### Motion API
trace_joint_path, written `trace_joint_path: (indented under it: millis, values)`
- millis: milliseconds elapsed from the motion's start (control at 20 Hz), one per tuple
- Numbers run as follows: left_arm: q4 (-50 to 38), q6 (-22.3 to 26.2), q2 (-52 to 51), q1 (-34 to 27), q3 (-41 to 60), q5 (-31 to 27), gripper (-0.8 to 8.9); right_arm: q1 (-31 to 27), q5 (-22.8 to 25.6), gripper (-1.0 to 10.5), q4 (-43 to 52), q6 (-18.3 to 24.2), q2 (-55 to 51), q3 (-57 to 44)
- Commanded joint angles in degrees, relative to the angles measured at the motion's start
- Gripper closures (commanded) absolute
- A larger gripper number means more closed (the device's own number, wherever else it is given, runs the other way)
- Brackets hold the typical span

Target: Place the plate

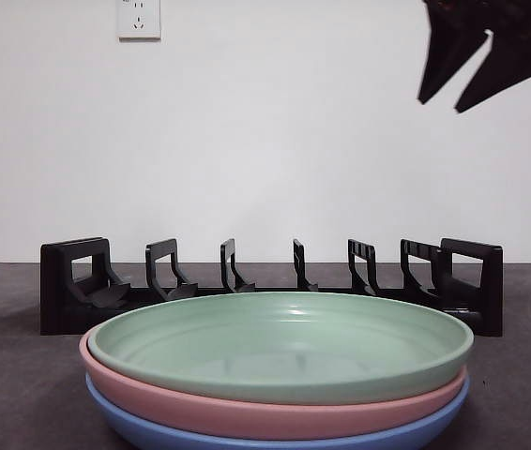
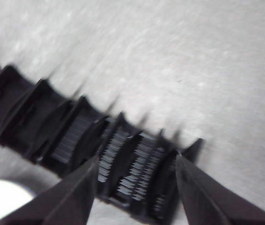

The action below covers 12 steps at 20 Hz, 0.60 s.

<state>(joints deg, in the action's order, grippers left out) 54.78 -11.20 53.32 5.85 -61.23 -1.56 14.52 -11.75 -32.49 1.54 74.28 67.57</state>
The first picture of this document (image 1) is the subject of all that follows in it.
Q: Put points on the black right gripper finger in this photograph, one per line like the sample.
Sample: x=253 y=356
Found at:
x=448 y=51
x=505 y=65

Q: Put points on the green plate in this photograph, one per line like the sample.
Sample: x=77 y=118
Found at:
x=275 y=347

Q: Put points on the pink plate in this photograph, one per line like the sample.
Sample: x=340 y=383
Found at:
x=120 y=389

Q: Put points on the blue plate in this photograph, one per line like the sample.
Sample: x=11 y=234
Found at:
x=115 y=422

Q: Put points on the black plastic dish rack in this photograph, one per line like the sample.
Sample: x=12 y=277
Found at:
x=490 y=290

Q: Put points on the white wall socket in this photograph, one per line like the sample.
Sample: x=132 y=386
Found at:
x=140 y=21

